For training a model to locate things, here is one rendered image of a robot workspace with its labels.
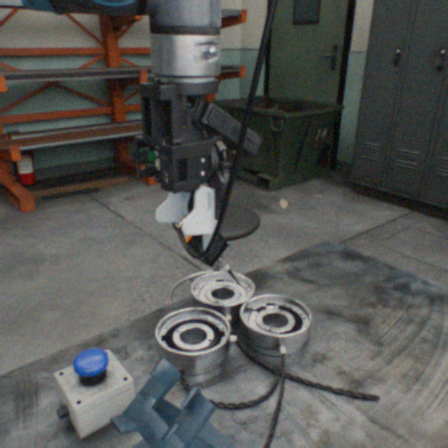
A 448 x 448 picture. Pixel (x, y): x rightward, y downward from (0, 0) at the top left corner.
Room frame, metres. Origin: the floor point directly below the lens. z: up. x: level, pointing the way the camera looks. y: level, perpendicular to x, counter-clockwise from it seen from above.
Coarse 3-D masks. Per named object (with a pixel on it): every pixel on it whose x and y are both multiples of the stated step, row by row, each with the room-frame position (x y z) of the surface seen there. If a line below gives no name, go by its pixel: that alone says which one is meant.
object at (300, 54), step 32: (288, 0) 4.83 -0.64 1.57; (320, 0) 4.50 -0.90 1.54; (352, 0) 4.22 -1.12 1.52; (288, 32) 4.81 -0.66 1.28; (320, 32) 4.48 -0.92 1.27; (288, 64) 4.79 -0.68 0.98; (320, 64) 4.45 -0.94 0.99; (288, 96) 4.76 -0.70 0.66; (320, 96) 4.42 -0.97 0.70; (320, 160) 4.36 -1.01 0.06
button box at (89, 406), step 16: (112, 368) 0.40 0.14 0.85; (64, 384) 0.38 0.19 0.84; (80, 384) 0.38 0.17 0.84; (96, 384) 0.37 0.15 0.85; (112, 384) 0.37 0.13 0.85; (128, 384) 0.38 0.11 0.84; (64, 400) 0.37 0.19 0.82; (80, 400) 0.35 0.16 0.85; (96, 400) 0.35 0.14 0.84; (112, 400) 0.36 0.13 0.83; (128, 400) 0.38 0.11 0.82; (64, 416) 0.36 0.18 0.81; (80, 416) 0.34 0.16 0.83; (96, 416) 0.35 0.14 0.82; (112, 416) 0.36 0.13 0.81; (80, 432) 0.34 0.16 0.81
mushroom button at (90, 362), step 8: (88, 352) 0.40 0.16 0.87; (96, 352) 0.40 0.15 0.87; (104, 352) 0.40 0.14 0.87; (80, 360) 0.38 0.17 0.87; (88, 360) 0.38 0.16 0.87; (96, 360) 0.38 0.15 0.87; (104, 360) 0.38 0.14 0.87; (80, 368) 0.37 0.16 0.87; (88, 368) 0.37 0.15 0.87; (96, 368) 0.37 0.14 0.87; (104, 368) 0.38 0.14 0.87; (88, 376) 0.37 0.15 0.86
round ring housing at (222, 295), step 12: (204, 276) 0.63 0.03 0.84; (216, 276) 0.64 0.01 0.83; (228, 276) 0.64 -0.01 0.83; (240, 276) 0.63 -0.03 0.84; (192, 288) 0.59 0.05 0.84; (216, 288) 0.61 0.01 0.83; (228, 288) 0.61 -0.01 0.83; (252, 288) 0.59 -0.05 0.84; (192, 300) 0.58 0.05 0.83; (216, 300) 0.57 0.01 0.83; (228, 300) 0.57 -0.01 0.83; (228, 312) 0.54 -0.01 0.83
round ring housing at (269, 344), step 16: (256, 304) 0.56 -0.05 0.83; (272, 304) 0.57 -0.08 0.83; (288, 304) 0.56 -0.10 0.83; (240, 320) 0.52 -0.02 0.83; (256, 320) 0.52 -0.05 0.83; (272, 320) 0.54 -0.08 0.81; (288, 320) 0.52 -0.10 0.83; (304, 320) 0.52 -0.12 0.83; (256, 336) 0.48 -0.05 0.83; (272, 336) 0.47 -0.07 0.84; (288, 336) 0.47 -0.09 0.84; (304, 336) 0.48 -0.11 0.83; (272, 352) 0.47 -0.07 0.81; (288, 352) 0.48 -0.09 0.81
